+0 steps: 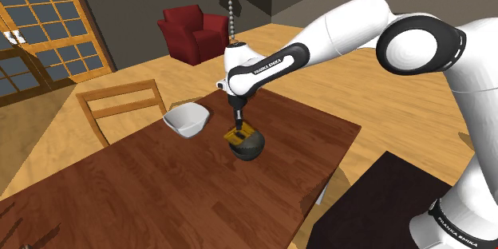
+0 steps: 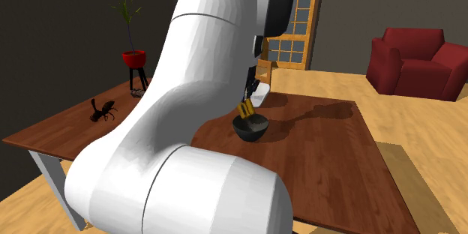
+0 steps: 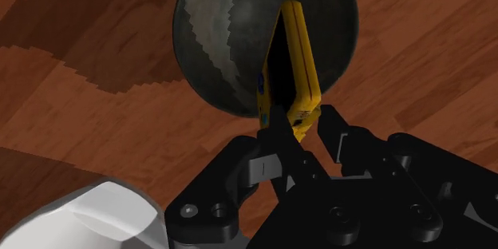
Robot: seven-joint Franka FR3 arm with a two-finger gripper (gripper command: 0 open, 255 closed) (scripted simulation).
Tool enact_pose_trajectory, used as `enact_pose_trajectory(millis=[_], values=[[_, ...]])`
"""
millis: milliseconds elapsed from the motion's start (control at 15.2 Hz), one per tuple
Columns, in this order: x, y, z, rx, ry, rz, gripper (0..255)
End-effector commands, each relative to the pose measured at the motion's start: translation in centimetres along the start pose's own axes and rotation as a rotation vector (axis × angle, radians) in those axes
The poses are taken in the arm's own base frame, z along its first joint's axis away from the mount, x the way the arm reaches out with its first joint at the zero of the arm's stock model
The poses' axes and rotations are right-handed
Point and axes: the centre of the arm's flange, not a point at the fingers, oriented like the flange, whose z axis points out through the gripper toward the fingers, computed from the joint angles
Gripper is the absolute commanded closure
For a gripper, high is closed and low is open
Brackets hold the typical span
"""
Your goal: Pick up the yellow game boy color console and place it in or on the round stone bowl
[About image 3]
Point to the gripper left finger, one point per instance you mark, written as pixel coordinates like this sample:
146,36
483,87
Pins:
218,186

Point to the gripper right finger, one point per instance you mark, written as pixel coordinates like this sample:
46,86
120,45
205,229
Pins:
373,154

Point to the yellow handheld device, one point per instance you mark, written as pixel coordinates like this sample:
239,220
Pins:
303,65

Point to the white rounded object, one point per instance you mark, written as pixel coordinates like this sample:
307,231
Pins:
89,221

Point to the dark grey round bowl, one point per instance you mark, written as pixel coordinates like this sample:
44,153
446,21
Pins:
218,26

